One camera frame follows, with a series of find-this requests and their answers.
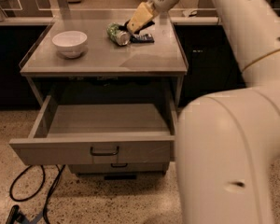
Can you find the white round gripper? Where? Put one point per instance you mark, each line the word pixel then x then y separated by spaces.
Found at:
pixel 146 10

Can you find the black rxbar chocolate bar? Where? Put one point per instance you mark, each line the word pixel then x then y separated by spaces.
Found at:
pixel 144 26

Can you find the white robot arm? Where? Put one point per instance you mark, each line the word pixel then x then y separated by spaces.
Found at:
pixel 226 141

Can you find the grey open top drawer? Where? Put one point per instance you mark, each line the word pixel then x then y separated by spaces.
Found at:
pixel 64 133

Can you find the grey lower drawer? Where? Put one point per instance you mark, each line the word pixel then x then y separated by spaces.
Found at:
pixel 82 169

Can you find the blue snack bar wrapper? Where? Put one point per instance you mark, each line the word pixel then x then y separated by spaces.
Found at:
pixel 146 38

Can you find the green crushed soda can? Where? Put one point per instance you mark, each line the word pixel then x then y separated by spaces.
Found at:
pixel 118 34

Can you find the white ceramic bowl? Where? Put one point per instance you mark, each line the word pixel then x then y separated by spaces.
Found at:
pixel 71 44

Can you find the grey cabinet counter unit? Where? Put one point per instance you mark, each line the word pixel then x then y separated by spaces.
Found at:
pixel 106 73

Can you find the clear acrylic barrier panel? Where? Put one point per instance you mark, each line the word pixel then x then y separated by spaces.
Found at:
pixel 84 0

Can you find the black plug device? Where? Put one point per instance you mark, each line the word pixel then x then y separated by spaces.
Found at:
pixel 15 216

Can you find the black drawer handle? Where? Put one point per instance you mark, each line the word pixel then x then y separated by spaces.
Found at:
pixel 119 165
pixel 104 152

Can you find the black lower drawer handle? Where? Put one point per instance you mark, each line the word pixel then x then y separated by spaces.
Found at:
pixel 119 165

